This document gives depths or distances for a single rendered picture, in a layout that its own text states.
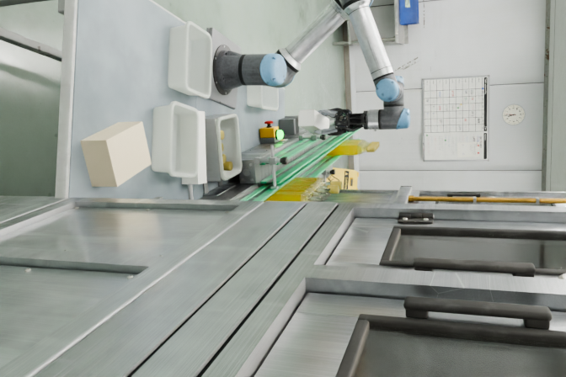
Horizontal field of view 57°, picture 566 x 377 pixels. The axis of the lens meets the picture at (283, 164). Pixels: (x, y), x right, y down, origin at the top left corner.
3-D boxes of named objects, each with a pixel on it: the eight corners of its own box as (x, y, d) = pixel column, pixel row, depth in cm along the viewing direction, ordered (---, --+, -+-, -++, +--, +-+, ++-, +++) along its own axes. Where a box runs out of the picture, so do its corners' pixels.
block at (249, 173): (238, 184, 201) (255, 184, 199) (237, 160, 199) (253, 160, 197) (242, 182, 204) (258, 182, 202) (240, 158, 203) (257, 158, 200)
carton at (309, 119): (298, 109, 195) (313, 108, 193) (315, 119, 218) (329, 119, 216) (298, 125, 195) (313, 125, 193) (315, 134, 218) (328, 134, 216)
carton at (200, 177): (181, 183, 173) (198, 184, 171) (179, 111, 172) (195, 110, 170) (190, 183, 179) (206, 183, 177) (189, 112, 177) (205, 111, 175)
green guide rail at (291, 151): (258, 165, 202) (278, 165, 199) (258, 162, 202) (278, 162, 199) (348, 116, 365) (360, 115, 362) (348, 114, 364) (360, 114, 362)
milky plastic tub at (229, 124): (201, 182, 185) (223, 182, 182) (194, 119, 181) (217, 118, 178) (221, 172, 201) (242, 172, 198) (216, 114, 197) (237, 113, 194)
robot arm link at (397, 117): (410, 105, 195) (410, 129, 196) (381, 107, 199) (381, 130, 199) (408, 105, 188) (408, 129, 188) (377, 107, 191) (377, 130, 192)
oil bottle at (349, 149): (325, 155, 304) (374, 155, 295) (325, 146, 303) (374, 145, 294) (328, 153, 309) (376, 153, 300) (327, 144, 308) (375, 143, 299)
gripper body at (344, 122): (333, 108, 196) (365, 107, 192) (338, 113, 204) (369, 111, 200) (333, 129, 196) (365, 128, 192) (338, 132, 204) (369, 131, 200)
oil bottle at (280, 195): (254, 208, 199) (308, 209, 192) (253, 193, 198) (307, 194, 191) (259, 204, 204) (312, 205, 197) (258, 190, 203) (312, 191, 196)
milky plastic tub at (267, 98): (242, 68, 224) (260, 66, 221) (260, 74, 245) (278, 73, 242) (242, 108, 225) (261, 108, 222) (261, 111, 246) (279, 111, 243)
